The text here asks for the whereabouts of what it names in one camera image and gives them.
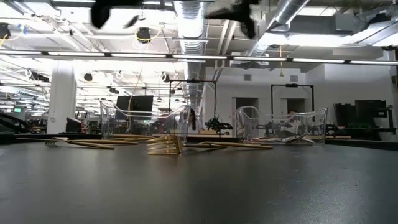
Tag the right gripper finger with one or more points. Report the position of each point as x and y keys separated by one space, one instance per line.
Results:
x=251 y=21
x=227 y=12

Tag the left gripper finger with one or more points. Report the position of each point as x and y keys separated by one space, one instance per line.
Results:
x=132 y=21
x=101 y=14

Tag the clear plastic bin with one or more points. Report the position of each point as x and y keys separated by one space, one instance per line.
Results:
x=107 y=118
x=248 y=113

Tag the black monitor on arm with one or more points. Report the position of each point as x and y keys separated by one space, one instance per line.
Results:
x=370 y=109

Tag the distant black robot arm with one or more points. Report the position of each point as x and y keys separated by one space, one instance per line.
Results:
x=217 y=124

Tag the overhead light bar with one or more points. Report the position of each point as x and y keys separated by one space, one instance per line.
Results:
x=199 y=57

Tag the black background monitor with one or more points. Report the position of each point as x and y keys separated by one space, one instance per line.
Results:
x=133 y=105

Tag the white column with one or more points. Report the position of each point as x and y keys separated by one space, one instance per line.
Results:
x=62 y=99

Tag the green exit sign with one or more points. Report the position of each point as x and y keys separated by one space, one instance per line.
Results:
x=17 y=110

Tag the black ceiling dome camera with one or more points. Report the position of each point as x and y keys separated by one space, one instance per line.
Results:
x=143 y=35

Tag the spiral silver air duct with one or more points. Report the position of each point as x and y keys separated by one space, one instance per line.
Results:
x=289 y=9

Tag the ribbed silver air duct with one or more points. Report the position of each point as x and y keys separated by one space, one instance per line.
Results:
x=189 y=37

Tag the black rectangular stand frame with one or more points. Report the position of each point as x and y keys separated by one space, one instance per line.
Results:
x=192 y=81
x=292 y=85

